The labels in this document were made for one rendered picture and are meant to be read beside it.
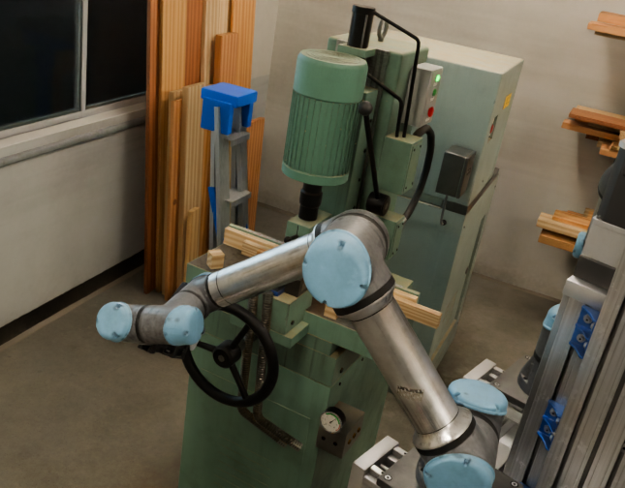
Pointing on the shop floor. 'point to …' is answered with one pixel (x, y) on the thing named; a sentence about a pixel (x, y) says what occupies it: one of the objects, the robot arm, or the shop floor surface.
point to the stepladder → (231, 103)
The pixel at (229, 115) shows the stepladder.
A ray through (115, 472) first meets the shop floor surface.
